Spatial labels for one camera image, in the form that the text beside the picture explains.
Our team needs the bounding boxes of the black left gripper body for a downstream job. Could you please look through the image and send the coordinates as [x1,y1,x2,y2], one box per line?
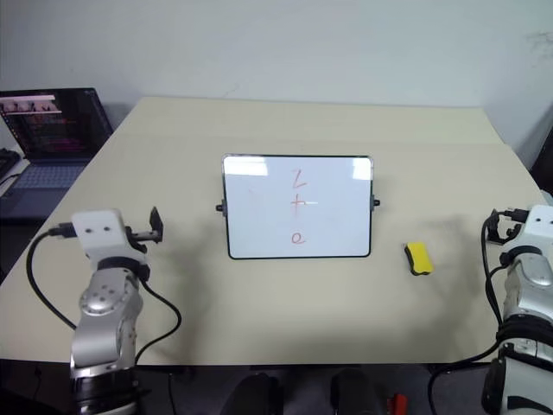
[124,224,157,257]

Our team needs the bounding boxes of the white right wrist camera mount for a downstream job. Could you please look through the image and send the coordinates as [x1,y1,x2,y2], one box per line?
[505,204,553,257]

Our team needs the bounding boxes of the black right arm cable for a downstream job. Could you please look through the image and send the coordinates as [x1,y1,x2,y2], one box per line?
[427,207,533,415]

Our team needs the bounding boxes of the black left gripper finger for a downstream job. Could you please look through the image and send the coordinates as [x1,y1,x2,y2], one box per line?
[149,207,166,245]

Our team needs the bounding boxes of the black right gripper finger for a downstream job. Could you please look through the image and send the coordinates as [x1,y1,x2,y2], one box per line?
[487,208,505,246]

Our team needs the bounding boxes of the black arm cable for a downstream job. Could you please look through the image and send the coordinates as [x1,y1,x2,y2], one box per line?
[427,207,533,415]
[25,220,182,365]

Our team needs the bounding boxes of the small red object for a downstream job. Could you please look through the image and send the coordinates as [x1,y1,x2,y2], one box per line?
[385,392,408,415]

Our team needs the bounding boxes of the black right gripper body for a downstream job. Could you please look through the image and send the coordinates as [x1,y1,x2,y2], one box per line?
[499,208,531,241]

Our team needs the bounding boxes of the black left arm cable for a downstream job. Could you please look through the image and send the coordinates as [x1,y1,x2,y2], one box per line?
[25,220,182,365]

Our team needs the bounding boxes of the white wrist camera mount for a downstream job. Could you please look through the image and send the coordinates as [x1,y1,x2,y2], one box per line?
[70,208,148,265]
[505,204,553,257]

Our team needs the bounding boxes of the yellow and black eraser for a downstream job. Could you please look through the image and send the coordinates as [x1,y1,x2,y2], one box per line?
[403,241,435,277]

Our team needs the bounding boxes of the open laptop with dark screen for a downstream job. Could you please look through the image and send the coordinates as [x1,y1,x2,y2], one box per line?
[0,87,116,224]

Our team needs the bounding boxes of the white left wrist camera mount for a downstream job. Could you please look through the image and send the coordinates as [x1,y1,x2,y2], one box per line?
[70,208,148,265]

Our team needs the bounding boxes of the small black-framed whiteboard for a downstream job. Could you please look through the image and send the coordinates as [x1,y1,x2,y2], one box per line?
[214,153,382,261]

